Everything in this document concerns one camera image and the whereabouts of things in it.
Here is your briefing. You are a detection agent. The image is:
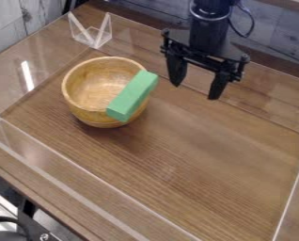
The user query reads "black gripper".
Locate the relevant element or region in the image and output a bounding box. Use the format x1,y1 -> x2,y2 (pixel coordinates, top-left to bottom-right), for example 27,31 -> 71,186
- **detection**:
160,28 -> 250,100

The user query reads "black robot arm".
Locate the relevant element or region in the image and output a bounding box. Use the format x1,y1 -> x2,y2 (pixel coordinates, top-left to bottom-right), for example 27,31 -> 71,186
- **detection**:
160,0 -> 255,100

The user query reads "green rectangular block stick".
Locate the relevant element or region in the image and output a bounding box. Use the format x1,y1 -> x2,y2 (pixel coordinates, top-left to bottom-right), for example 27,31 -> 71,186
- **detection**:
106,71 -> 159,122

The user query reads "wooden bowl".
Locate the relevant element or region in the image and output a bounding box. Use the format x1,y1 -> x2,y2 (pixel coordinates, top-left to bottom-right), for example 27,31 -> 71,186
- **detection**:
62,56 -> 150,128

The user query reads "clear acrylic tray wall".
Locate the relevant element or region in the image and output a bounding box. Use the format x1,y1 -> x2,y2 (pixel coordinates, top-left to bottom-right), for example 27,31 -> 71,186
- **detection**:
0,117 -> 200,241

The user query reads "black table leg bracket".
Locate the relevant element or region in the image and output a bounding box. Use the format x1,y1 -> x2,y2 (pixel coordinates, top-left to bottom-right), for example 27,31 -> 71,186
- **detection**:
18,199 -> 68,241

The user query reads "black cable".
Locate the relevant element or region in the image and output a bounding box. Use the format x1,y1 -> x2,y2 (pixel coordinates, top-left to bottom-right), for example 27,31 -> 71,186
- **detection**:
0,216 -> 20,230

